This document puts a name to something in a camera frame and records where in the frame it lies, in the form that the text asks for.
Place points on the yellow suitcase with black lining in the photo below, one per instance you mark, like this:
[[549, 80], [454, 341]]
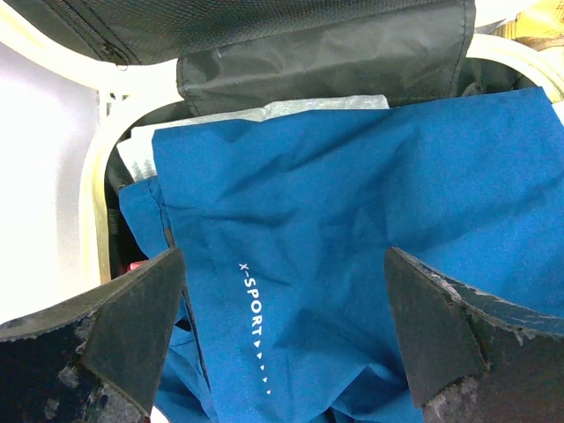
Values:
[[224, 56]]

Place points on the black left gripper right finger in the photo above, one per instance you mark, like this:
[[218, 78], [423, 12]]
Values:
[[470, 356]]

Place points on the yellow plaid shirt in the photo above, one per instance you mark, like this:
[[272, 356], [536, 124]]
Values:
[[539, 26]]

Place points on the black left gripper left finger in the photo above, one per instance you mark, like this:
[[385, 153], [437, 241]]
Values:
[[96, 357]]

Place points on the grey cloth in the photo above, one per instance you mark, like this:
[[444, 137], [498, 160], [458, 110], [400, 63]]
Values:
[[136, 151]]

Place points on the pink bear print garment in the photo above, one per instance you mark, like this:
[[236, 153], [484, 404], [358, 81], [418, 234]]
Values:
[[134, 265]]

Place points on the navy blue sport shirt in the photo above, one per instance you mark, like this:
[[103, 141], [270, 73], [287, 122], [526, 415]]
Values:
[[284, 224]]

